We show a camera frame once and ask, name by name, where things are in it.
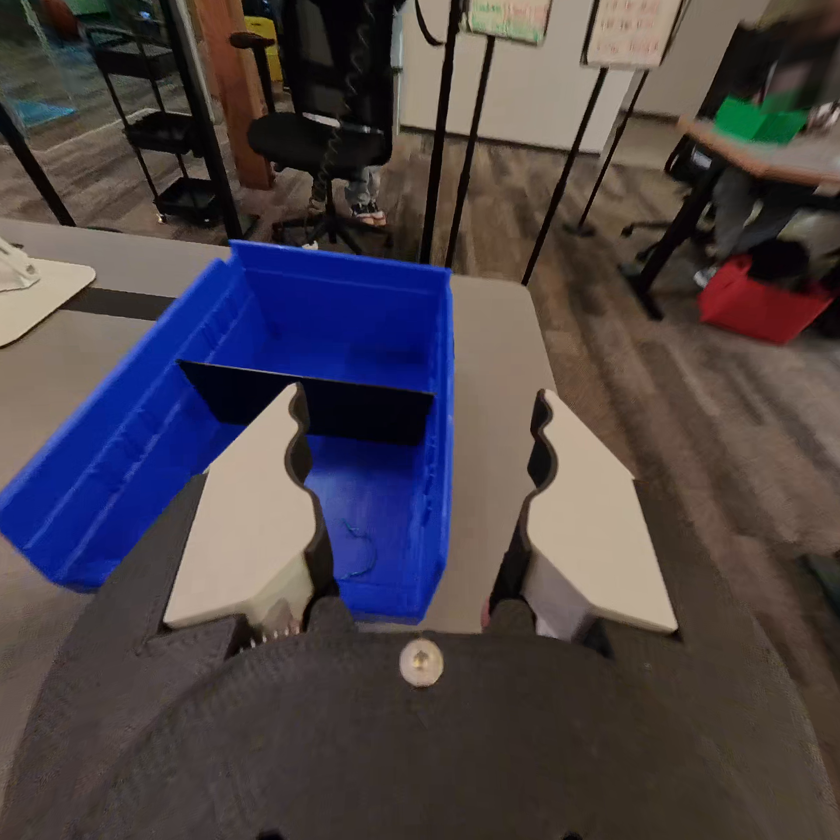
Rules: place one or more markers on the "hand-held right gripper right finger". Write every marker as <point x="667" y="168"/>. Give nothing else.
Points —
<point x="590" y="518"/>

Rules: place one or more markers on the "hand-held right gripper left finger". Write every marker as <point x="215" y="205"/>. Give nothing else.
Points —
<point x="256" y="512"/>

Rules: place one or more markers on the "black bin divider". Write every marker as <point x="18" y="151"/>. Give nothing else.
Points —
<point x="367" y="410"/>

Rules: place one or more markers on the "large blue plastic bin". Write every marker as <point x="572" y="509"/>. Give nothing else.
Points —
<point x="341" y="315"/>

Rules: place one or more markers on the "red storage bin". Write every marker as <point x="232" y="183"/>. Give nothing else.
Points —
<point x="754" y="308"/>

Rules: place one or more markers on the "white document stand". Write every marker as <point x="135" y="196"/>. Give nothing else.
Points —
<point x="46" y="289"/>

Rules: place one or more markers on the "black stand pole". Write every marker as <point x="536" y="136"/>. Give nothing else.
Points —
<point x="472" y="148"/>
<point x="617" y="145"/>
<point x="439" y="131"/>
<point x="568" y="169"/>

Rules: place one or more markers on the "black office chair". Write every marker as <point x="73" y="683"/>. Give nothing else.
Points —
<point x="315" y="138"/>

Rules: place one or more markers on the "black rolling cart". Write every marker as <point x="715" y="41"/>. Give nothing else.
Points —
<point x="164" y="131"/>

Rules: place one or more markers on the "wooden edged table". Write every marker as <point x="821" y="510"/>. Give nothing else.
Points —
<point x="774" y="164"/>

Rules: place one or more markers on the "green plastic bin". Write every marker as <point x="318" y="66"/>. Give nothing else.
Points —
<point x="754" y="124"/>

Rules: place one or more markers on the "white sign board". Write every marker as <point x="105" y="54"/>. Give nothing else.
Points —
<point x="630" y="33"/>

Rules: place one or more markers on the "sign board with green writing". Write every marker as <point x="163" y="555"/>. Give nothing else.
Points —
<point x="508" y="19"/>

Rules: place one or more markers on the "wooden post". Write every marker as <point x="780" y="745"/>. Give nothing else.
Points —
<point x="233" y="98"/>

